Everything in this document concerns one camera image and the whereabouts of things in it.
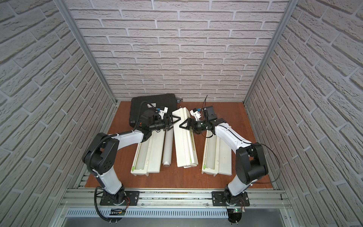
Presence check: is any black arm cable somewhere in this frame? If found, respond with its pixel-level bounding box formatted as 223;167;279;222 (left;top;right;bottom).
258;143;281;184
85;101;157;223

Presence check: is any white plastic wrap roll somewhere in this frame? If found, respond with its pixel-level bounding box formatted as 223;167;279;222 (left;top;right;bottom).
162;128;174;166

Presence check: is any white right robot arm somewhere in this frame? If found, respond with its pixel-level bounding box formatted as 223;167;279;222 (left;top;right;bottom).
179;118;268;205

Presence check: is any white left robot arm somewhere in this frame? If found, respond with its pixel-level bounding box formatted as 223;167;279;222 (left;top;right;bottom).
82;113;181;205

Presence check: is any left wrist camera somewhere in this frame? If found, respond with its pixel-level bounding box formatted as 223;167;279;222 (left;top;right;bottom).
141;109;160;126

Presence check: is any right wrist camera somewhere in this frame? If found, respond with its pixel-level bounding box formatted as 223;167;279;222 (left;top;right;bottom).
203;106;217;121

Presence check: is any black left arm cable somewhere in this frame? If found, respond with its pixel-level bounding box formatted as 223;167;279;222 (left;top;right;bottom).
85;101;157;223

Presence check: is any aluminium corner post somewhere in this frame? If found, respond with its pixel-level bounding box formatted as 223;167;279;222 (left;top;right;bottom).
243;0;299;104
54;0;117;106

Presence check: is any aluminium corner post right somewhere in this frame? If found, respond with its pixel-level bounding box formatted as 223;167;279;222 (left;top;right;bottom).
243;0;299;104

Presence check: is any aluminium corner post left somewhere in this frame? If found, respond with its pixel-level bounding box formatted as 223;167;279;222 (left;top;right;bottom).
54;0;117;106

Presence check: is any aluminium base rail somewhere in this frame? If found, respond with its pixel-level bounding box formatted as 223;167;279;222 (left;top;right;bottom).
53;188;293;219

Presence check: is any cream dispenser with lid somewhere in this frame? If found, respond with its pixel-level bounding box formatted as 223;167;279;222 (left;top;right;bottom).
130;130;165;176

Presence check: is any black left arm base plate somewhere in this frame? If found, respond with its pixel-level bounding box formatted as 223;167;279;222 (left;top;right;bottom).
100;190;140;206

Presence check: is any black plastic tool case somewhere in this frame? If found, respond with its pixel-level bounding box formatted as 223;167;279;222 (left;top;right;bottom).
129;93;177;127

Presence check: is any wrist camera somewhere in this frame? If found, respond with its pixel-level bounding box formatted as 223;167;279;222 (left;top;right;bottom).
141;109;160;126
203;106;217;121

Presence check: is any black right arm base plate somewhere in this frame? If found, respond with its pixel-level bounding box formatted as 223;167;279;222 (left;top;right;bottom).
211;191;250;207

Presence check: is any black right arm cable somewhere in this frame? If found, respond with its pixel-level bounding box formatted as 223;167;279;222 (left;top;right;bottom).
258;143;281;184

